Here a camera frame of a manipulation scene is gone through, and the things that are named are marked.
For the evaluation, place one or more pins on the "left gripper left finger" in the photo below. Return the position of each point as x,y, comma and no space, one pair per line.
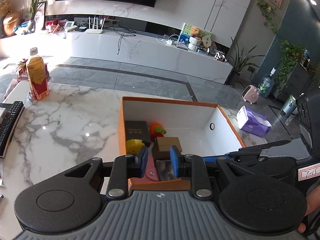
122,169

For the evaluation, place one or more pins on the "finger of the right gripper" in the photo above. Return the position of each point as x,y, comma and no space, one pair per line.
259,148
214,158

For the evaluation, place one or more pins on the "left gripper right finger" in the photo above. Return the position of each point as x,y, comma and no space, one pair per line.
192,167

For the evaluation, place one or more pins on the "yellow round case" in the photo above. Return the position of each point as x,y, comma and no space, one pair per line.
133,146

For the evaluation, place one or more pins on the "pink leather wallet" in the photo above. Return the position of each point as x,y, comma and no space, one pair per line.
150,176

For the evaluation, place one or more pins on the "small brown cardboard box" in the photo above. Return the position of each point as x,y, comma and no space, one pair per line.
162,145

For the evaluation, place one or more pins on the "black textured gift box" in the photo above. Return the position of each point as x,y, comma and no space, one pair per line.
137,130

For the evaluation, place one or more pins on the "orange red crochet toy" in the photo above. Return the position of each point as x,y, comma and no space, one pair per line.
156,130

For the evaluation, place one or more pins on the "person's right hand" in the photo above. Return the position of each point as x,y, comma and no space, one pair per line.
313,202

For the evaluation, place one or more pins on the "purple tissue pack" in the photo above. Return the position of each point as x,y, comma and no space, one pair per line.
252,122

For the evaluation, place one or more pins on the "orange cardboard storage box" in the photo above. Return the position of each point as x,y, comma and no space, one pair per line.
202,128

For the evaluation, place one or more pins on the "grey trash bin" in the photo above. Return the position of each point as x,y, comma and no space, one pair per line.
288,107

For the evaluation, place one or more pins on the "pink small heater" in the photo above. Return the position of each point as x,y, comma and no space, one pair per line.
251,94

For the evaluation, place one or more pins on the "blue water jug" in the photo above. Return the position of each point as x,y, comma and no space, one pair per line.
266,84

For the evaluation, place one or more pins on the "potted green plant right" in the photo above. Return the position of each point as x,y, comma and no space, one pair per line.
240,60

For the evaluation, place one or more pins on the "hanging ivy plant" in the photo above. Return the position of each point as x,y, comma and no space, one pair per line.
291,55

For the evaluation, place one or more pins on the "cow figurine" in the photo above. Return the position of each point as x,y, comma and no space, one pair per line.
220,56

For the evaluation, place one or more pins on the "white marble tv cabinet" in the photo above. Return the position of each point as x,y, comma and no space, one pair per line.
138,50

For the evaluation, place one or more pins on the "red yellow drink carton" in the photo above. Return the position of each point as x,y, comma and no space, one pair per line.
36,74

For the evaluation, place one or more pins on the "black remote control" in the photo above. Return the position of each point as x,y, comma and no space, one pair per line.
14,111

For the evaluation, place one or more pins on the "green picture board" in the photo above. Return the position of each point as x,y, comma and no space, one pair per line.
189,30

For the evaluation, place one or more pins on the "brown teddy bear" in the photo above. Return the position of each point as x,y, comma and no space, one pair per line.
195,32

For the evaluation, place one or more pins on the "white small box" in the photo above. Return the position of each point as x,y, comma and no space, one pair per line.
3,112

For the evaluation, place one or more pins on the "white wifi router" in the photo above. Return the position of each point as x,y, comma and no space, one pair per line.
93,27

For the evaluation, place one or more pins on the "orange round vase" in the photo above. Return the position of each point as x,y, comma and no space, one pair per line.
11,21

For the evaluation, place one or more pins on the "green plant in vase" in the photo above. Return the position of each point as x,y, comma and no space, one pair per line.
34,7

